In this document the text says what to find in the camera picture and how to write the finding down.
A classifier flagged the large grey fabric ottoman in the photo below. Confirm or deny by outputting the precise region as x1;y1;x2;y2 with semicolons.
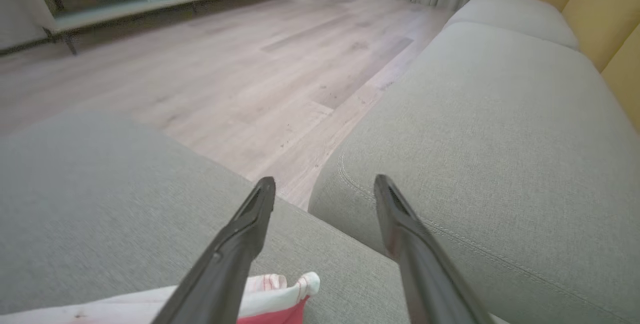
0;111;511;324

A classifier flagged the red basketball jersey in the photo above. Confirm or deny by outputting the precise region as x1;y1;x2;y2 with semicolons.
0;271;321;324

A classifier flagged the grey sofa seat cushion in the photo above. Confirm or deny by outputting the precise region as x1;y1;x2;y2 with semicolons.
442;0;581;50
307;22;640;324

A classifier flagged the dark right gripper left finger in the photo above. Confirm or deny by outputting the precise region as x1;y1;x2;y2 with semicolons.
150;176;277;324

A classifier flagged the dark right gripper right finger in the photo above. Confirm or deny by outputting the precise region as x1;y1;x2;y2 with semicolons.
374;174;496;324

